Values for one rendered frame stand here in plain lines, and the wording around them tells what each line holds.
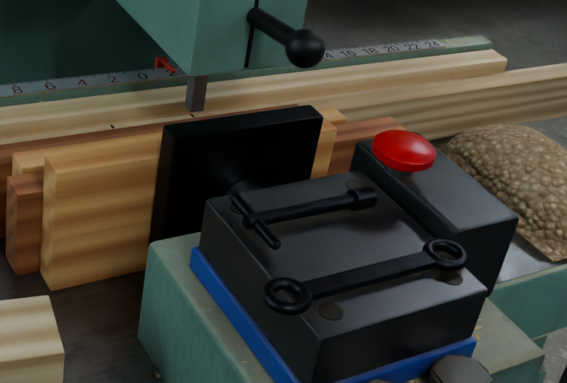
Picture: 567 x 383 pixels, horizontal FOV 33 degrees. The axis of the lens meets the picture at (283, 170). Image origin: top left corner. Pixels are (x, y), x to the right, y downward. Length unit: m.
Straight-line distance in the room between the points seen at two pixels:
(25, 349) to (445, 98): 0.38
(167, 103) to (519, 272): 0.24
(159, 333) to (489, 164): 0.29
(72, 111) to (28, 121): 0.03
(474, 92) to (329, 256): 0.35
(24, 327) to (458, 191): 0.21
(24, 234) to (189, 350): 0.12
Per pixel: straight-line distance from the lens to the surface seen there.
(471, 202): 0.44
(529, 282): 0.60
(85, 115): 0.57
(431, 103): 0.69
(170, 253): 0.45
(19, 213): 0.50
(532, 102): 0.78
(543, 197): 0.64
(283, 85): 0.63
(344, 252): 0.40
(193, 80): 0.57
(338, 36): 3.15
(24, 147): 0.53
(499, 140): 0.67
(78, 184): 0.48
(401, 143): 0.44
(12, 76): 0.74
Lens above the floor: 1.23
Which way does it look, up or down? 32 degrees down
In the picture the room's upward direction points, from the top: 11 degrees clockwise
